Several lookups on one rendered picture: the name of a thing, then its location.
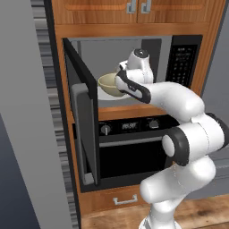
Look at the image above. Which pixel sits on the black built-in oven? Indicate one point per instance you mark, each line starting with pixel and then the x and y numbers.
pixel 131 126

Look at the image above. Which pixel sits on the dark grey microwave door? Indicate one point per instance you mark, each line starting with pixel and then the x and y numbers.
pixel 86 128

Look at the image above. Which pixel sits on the wooden tall cabinet frame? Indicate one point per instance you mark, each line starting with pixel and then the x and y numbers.
pixel 134 29

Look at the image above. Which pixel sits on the grey fridge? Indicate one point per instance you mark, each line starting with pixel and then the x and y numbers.
pixel 23 104

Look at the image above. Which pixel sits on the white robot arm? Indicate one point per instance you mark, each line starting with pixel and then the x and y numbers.
pixel 184 140

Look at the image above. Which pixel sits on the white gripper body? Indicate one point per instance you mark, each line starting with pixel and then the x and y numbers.
pixel 123 66

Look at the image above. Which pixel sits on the black and steel microwave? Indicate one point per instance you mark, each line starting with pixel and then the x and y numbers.
pixel 183 64

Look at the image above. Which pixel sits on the black oven door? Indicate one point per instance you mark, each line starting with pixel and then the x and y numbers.
pixel 128 161

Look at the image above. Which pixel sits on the pale yellow-green bowl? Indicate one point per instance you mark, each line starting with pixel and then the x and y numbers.
pixel 108 86

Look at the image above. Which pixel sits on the grey cupboard run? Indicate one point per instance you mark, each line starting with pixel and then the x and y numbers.
pixel 219 176

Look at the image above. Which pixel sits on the wooden cupboard door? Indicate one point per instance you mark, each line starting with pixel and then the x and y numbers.
pixel 95 10
pixel 179 10

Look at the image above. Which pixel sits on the wooden drawer front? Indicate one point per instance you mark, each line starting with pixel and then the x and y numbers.
pixel 101 201

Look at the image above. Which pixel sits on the round silver oven knob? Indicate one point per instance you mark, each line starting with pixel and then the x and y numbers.
pixel 105 129
pixel 154 123

